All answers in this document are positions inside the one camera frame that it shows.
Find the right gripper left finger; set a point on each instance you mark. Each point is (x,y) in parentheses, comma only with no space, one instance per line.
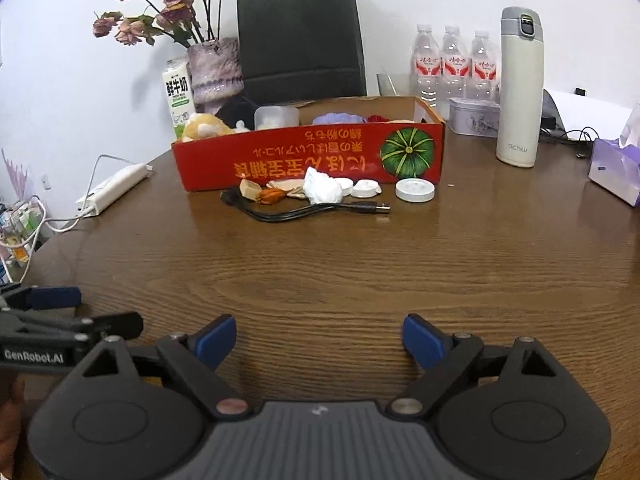
(191,362)

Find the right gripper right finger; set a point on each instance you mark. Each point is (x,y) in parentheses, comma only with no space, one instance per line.
(448,363)

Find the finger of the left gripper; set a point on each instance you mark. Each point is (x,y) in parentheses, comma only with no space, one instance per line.
(126,325)
(20,297)

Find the orange small charm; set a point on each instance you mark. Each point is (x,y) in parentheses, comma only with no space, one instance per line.
(265,196)

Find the white tissue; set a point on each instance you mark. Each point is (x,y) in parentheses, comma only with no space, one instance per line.
(319,188)

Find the clear plastic cotton box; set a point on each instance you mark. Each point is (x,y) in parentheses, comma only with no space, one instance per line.
(276,117)

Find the purple towel cloth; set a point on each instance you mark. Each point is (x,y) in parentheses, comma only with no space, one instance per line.
(338,119)

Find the white jar lid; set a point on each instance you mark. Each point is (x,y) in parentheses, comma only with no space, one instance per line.
(346,185)

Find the person's left hand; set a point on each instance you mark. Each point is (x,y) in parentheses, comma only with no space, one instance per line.
(11,423)

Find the white power strip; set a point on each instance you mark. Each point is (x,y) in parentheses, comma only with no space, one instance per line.
(110,190)

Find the white round puck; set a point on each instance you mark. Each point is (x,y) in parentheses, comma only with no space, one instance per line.
(415,190)

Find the white contact lens case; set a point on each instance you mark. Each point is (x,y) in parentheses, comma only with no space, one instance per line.
(366,188)

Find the beige cloth pouch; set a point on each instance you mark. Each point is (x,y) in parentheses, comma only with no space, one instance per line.
(293,188)

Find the yellow plush toy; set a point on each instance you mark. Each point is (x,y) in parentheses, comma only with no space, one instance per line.
(203,126)

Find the red cardboard box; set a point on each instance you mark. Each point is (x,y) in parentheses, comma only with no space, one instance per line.
(382,152)

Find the white thermos bottle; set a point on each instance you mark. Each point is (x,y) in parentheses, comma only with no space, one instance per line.
(521,86)

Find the lavender tin box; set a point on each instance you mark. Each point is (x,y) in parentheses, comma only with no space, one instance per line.
(469,117)

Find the dark blue pouch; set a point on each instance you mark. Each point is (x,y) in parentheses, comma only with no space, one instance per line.
(239,108)

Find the green white milk carton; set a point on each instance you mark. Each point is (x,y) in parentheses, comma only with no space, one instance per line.
(178,92)

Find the red fabric flower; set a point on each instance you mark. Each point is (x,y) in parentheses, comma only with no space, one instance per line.
(375,119)

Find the purple tissue pack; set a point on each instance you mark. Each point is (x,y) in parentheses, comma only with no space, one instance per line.
(614,164)

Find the white device with paper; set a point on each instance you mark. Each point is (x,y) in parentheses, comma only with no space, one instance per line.
(581,116)

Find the clear glass cup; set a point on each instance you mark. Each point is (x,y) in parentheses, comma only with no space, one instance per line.
(394,84)

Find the right water bottle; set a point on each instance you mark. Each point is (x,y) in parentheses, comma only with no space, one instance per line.
(483,79)

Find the water bottle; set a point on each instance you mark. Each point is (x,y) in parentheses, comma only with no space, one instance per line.
(425,64)
(455,64)
(483,79)

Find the left water bottle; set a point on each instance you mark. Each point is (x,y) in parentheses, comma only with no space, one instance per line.
(425,64)

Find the middle water bottle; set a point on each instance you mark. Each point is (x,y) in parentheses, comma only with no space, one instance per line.
(455,64)

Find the dried rose bouquet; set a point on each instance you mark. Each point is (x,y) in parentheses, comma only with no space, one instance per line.
(186,22)

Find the black paper shopping bag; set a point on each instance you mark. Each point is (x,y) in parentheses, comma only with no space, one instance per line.
(300,50)

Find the wire rack with items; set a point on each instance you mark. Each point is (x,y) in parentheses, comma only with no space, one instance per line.
(22,231)

